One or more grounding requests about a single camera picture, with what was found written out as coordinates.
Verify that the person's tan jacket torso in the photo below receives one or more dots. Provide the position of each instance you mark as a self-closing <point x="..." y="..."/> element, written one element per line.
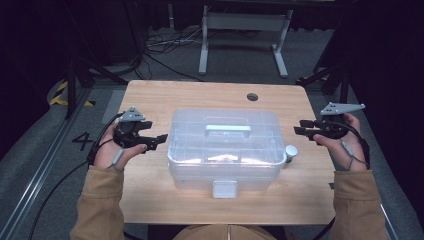
<point x="226" y="233"/>

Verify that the small white-capped bottle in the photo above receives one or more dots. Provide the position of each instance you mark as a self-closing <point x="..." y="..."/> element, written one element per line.
<point x="291" y="150"/>

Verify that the clear plastic storage box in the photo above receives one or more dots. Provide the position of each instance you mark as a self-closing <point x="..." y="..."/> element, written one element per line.
<point x="226" y="150"/>

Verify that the black metal stand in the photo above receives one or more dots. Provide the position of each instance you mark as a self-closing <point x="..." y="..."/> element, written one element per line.
<point x="333" y="78"/>
<point x="70" y="90"/>

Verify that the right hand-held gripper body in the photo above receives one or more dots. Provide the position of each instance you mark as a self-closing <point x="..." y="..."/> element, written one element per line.
<point x="333" y="128"/>

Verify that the grey metal floor rail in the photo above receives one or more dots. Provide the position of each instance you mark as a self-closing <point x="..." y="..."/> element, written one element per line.
<point x="36" y="173"/>
<point x="390" y="221"/>

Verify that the yellow black hazard tape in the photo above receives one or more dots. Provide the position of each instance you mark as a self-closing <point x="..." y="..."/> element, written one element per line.
<point x="56" y="99"/>

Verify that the person's right hand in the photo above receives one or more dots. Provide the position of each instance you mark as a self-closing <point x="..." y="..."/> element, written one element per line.
<point x="333" y="146"/>

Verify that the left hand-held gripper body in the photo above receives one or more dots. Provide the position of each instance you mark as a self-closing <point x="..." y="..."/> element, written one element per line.
<point x="128" y="133"/>

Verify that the dark round table grommet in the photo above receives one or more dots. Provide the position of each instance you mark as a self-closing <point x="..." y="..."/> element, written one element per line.
<point x="252" y="97"/>

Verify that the grey metal desk frame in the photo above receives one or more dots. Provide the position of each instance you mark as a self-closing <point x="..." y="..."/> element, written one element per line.
<point x="245" y="22"/>

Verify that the person's left hand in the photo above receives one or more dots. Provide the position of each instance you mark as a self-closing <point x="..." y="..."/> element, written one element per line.
<point x="106" y="153"/>

